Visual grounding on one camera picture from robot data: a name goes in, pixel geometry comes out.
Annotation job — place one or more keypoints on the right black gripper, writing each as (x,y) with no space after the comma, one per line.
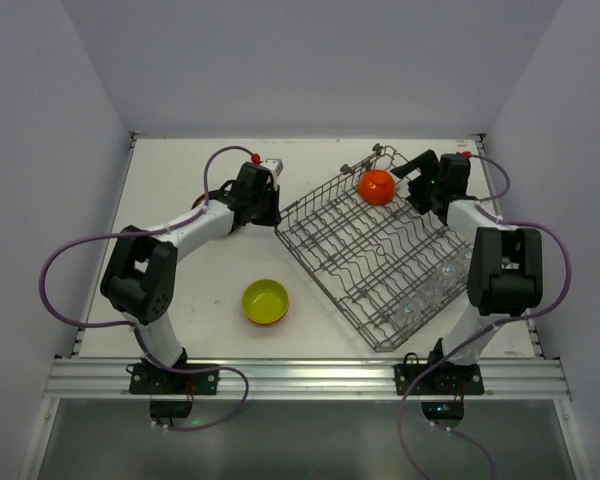
(417,189)

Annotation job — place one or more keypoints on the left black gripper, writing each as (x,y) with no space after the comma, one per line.
(268,207)

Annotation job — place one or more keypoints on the orange bowl back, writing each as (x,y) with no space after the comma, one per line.
(377,187)

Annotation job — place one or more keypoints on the orange bowl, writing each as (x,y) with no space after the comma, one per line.
(265,318)
(377,187)

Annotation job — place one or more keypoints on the yellow-green bowl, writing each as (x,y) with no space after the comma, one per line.
(265,295)

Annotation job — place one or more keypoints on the grey wire dish rack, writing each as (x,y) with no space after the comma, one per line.
(367,258)

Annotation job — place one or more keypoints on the orange bowl front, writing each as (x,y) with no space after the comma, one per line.
(265,318)

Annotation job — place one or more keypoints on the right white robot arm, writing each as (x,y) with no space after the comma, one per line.
(505,273)

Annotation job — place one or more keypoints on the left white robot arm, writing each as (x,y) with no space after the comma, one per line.
(139,279)

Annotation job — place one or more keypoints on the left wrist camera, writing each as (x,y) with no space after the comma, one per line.
(274,165)

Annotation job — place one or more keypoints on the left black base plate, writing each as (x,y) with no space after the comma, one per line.
(147,379)

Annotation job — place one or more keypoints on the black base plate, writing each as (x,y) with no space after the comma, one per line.
(450,380)
(147,379)

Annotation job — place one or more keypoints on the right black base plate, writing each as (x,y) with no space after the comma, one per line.
(450,380)

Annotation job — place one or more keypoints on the aluminium mounting rail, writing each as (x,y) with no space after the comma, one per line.
(278,380)

